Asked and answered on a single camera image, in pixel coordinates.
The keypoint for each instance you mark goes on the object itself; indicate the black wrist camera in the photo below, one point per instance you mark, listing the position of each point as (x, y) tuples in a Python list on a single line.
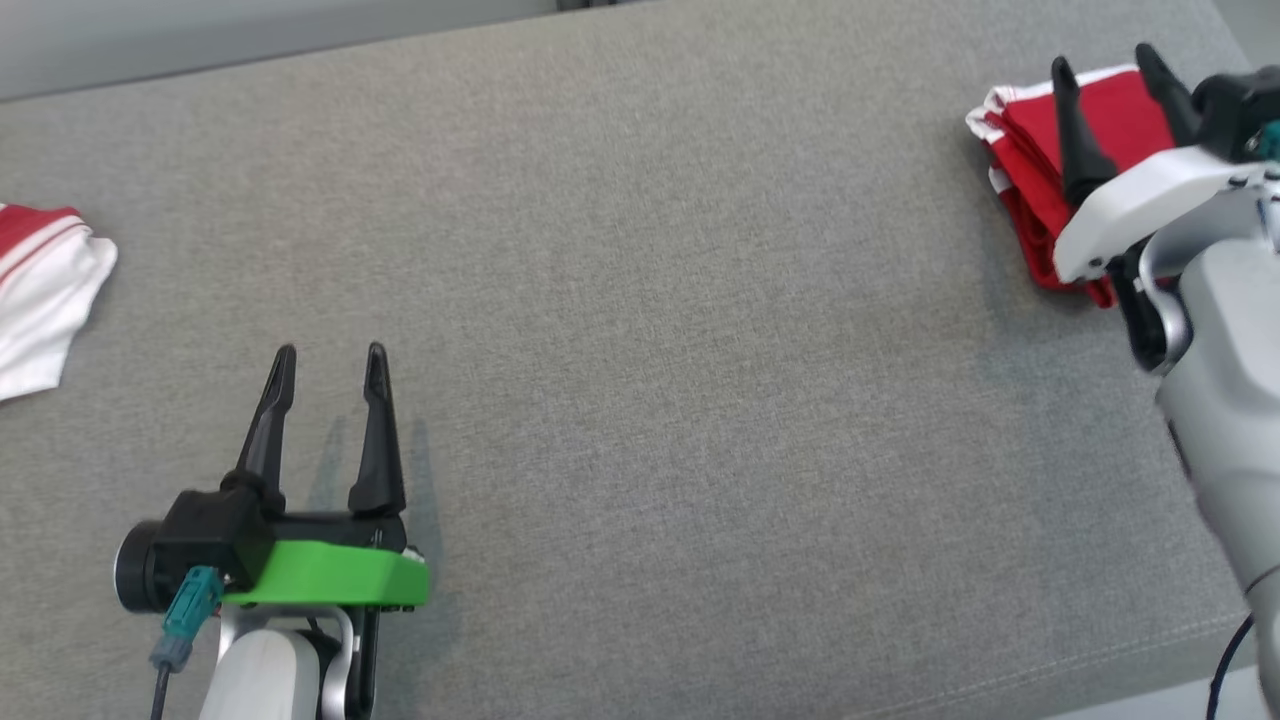
[(1235, 110), (215, 530)]

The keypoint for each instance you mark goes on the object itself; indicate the red garment with white trim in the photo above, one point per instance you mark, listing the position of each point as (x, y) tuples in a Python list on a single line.
[(1030, 160), (45, 310)]

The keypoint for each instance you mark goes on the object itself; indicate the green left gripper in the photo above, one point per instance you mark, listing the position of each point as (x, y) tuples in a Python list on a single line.
[(330, 575)]

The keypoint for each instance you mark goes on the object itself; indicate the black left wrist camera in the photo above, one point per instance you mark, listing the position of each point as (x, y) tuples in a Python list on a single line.
[(215, 530)]

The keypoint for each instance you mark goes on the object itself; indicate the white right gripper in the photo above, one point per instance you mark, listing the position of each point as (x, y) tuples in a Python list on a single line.
[(1130, 210)]

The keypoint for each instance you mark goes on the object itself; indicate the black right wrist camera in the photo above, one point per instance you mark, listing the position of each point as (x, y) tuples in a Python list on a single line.
[(1235, 110)]

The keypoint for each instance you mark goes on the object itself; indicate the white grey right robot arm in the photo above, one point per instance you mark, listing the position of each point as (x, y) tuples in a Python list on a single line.
[(1230, 350)]

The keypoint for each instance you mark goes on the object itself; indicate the grey fabric sofa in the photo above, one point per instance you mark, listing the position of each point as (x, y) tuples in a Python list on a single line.
[(650, 350)]

